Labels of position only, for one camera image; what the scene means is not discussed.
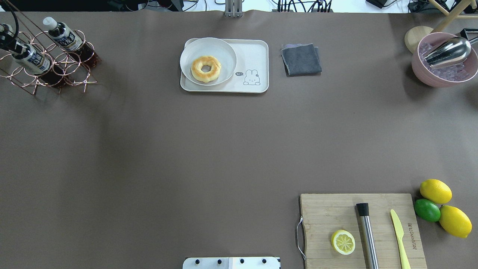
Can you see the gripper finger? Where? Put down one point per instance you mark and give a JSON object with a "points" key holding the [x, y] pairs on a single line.
{"points": [[9, 42]]}

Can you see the tea bottle white cap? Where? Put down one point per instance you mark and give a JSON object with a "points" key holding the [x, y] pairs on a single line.
{"points": [[36, 63]]}

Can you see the white serving tray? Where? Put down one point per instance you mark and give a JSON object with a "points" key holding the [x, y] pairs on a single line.
{"points": [[251, 75]]}

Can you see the white round plate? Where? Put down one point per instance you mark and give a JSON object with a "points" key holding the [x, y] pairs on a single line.
{"points": [[219, 49]]}

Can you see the glazed donut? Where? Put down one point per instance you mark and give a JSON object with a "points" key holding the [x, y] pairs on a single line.
{"points": [[206, 68]]}

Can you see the grey folded cloth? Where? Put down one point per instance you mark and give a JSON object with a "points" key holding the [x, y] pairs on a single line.
{"points": [[301, 59]]}

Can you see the wooden cutting board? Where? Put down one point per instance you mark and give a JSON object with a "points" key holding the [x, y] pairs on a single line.
{"points": [[324, 214]]}

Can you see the half lemon slice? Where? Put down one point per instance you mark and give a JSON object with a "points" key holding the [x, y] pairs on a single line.
{"points": [[343, 242]]}

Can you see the steel muddler with black tip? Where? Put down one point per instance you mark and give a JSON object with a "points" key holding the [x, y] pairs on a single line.
{"points": [[367, 236]]}

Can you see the wooden mug stand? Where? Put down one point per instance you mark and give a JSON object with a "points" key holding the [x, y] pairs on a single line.
{"points": [[417, 33]]}

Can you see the pink bowl with ice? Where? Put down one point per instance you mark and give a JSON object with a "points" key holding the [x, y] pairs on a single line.
{"points": [[442, 77]]}

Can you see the steel ice scoop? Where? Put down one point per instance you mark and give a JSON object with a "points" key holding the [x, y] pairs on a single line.
{"points": [[453, 51]]}

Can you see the green lime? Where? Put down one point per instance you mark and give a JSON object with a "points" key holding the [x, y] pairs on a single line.
{"points": [[427, 210]]}

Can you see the yellow lemon upper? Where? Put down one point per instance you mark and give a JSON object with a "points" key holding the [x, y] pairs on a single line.
{"points": [[436, 191]]}

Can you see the yellow lemon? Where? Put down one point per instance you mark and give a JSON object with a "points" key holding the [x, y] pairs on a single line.
{"points": [[436, 191], [455, 221]]}

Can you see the yellow plastic knife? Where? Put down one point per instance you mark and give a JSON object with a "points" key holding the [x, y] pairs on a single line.
{"points": [[399, 233]]}

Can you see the yellow lemon lower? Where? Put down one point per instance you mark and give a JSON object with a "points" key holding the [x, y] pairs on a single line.
{"points": [[455, 221]]}

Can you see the copper wire bottle rack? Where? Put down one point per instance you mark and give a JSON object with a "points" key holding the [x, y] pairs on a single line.
{"points": [[75, 73]]}

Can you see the aluminium frame post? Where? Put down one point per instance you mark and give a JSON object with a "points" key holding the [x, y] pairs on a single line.
{"points": [[233, 9]]}

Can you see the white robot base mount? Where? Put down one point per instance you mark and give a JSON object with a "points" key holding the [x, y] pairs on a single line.
{"points": [[258, 262]]}

